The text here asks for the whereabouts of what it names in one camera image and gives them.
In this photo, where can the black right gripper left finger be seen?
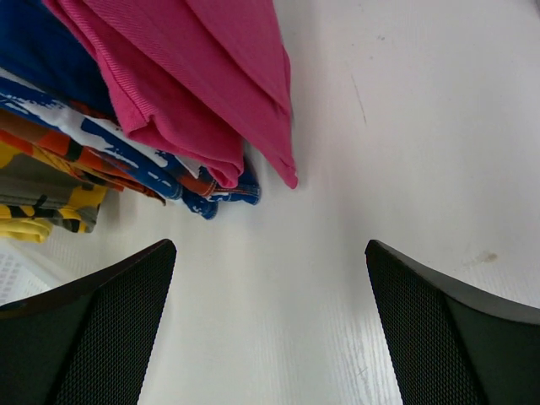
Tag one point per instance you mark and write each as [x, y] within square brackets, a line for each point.
[88, 341]

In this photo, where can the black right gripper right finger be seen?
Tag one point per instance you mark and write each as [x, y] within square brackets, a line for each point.
[450, 342]

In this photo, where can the olive yellow camouflage trousers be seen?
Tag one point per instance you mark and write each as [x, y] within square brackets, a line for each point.
[63, 200]

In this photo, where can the orange camouflage trousers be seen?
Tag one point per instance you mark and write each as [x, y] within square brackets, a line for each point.
[59, 151]

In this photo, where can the blue white patterned trousers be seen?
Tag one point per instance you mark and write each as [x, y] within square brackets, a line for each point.
[48, 78]

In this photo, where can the pink trousers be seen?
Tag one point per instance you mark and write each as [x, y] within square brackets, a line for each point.
[199, 79]

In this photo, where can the white plastic basket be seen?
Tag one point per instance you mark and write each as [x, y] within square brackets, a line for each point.
[27, 272]

